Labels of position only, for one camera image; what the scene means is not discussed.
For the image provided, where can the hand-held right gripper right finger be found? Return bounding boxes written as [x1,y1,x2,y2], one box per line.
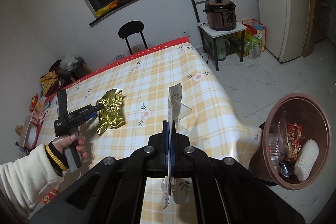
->
[171,121,306,224]

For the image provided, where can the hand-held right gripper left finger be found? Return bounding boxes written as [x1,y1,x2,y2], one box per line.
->
[29,120,170,224]

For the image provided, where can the gold foil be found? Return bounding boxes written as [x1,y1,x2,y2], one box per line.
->
[95,88,127,137]

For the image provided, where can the clear blister package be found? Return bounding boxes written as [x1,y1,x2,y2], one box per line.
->
[160,83,193,210]

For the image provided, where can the clear plastic container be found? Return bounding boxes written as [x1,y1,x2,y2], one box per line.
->
[268,115,292,161]

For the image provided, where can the blue wrapper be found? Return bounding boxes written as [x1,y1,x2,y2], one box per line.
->
[278,162,296,178]

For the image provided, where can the red wrapper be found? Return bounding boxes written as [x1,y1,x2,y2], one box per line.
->
[285,123,305,159]

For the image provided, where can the brown plastic bin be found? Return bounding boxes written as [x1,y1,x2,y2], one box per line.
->
[248,93,332,191]

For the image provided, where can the white foam pad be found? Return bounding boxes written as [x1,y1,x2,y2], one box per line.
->
[293,139,320,182]

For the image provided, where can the person's left forearm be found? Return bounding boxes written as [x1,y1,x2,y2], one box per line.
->
[0,141,70,222]

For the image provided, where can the person's left hand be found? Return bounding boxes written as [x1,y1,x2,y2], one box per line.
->
[52,133,88,161]

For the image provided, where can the red snack packet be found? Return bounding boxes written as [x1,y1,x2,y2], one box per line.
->
[28,93,46,113]

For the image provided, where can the dark wooden stool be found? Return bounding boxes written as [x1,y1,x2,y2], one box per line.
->
[71,56,92,81]

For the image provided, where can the yellow printed bag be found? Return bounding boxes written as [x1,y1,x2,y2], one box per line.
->
[39,72,62,97]

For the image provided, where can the red white gift box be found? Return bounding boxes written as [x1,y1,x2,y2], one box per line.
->
[20,109,53,149]

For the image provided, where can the dark grey bag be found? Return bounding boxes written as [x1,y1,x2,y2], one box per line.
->
[47,59,76,88]

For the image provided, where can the crumpled clear plastic bag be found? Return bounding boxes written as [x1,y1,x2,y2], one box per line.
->
[60,55,79,71]

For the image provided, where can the orange checked tablecloth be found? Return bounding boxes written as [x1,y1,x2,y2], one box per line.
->
[21,42,261,224]

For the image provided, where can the black stool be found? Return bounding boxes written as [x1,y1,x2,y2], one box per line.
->
[118,21,149,55]

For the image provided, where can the yellow snack packet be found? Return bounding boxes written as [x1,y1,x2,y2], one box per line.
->
[96,0,120,17]

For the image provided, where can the green kettle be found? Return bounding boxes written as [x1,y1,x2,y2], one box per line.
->
[214,39,231,62]

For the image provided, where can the colourful shopping bag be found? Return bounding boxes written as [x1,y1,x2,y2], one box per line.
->
[240,19,267,60]

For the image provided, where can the brown pressure cooker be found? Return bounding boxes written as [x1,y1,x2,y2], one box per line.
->
[203,0,237,31]

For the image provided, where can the cream refrigerator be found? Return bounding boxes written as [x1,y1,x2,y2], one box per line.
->
[256,0,313,64]

